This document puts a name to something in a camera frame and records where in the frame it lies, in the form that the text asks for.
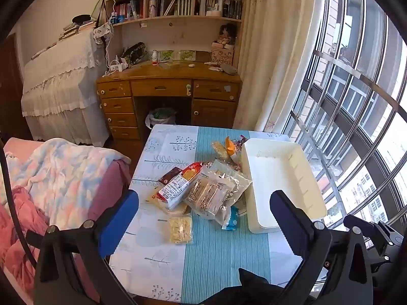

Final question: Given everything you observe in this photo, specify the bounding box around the cream leaf print curtain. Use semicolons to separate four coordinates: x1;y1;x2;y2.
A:
234;0;326;132

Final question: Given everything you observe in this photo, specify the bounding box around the patterned cardboard box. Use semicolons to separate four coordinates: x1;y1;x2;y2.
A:
211;42;235;66

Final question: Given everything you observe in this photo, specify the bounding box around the white red barcode snack packet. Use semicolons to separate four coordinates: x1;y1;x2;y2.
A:
152;173;191;210

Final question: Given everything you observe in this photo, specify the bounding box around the wooden bookshelf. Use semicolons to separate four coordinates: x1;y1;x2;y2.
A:
103;0;247;67

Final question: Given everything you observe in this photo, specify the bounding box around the dark brown snack packet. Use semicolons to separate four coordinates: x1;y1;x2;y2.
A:
158;166;183;185

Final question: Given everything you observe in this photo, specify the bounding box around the white plastic bin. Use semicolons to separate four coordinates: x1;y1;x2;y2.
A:
241;138;328;234

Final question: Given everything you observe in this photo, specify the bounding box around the window with metal grille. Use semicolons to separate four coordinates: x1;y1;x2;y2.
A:
281;0;407;251

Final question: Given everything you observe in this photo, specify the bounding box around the doll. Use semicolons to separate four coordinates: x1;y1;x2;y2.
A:
218;23;237;45

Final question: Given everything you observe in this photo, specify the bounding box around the leaf printed tablecloth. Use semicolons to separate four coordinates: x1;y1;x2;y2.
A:
109;124;318;304

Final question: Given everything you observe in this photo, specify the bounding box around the pink quilt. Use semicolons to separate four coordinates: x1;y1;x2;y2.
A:
0;187;51;293

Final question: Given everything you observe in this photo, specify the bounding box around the patterned cloth pouch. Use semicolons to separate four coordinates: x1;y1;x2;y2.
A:
93;24;114;42

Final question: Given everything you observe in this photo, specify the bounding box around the stack of books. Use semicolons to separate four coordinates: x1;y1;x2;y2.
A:
59;21;96;40

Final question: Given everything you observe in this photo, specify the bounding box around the rice cracker packet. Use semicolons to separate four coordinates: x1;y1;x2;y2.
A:
212;141;231;161

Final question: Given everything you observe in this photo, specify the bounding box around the pastel patterned blanket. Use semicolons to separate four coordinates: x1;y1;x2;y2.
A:
0;138;131;223

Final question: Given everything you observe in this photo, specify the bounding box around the trash bin with plastic bag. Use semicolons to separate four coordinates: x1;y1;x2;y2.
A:
146;107;177;131

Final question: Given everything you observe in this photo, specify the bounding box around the white power strip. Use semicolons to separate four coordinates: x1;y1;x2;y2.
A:
106;59;128;72

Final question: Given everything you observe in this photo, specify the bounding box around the wooden desk with drawers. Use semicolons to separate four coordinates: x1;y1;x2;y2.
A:
96;60;242;140

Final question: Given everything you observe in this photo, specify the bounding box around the black cable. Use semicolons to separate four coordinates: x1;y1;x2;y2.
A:
0;151;37;267

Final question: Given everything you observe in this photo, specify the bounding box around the white lace cover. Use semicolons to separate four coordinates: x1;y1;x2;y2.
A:
21;28;110;148

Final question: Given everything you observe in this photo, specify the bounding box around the mauve sofa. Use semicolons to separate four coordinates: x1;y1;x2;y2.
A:
73;159;132;302

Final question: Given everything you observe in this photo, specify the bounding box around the row of books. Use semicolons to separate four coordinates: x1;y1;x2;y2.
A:
113;0;244;20

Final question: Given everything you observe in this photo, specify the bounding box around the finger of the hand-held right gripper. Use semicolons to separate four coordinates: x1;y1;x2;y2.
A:
343;214;380;234

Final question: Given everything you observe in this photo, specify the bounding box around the clear silver snack packet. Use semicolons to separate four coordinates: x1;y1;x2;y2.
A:
200;160;252;207

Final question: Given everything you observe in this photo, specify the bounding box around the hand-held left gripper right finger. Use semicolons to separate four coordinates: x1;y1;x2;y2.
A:
270;190;374;305

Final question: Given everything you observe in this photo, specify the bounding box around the small blue white packet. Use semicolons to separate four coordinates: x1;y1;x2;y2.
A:
222;206;240;231

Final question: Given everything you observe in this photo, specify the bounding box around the small yellow cracker packet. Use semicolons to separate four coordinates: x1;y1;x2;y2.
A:
168;216;194;245

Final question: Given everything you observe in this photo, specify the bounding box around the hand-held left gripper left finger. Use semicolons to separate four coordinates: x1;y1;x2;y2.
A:
25;190;140;305

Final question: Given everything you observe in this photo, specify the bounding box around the dark floral pencil case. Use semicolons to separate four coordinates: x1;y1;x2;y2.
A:
122;42;147;66

